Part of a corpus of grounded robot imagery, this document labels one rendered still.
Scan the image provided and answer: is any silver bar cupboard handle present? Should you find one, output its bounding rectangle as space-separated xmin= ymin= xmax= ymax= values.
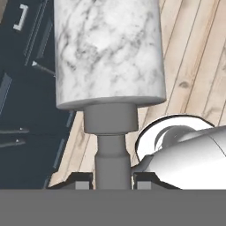
xmin=31 ymin=60 xmax=57 ymax=77
xmin=0 ymin=139 xmax=26 ymax=149
xmin=0 ymin=126 xmax=31 ymax=135

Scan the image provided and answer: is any white and black round object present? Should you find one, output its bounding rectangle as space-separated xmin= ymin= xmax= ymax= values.
xmin=131 ymin=114 xmax=226 ymax=191

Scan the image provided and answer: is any white bracket cupboard handle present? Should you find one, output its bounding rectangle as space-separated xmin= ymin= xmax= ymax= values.
xmin=12 ymin=4 xmax=29 ymax=32

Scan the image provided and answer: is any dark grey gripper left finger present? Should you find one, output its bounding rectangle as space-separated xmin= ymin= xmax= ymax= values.
xmin=48 ymin=171 xmax=94 ymax=191

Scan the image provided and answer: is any white marble soap dispenser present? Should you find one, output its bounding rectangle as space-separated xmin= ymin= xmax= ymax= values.
xmin=53 ymin=0 xmax=168 ymax=191

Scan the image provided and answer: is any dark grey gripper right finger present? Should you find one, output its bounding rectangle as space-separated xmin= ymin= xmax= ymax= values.
xmin=132 ymin=171 xmax=181 ymax=191

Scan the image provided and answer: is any dark navy cupboard run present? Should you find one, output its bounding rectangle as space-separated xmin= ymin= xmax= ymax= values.
xmin=0 ymin=0 xmax=76 ymax=190

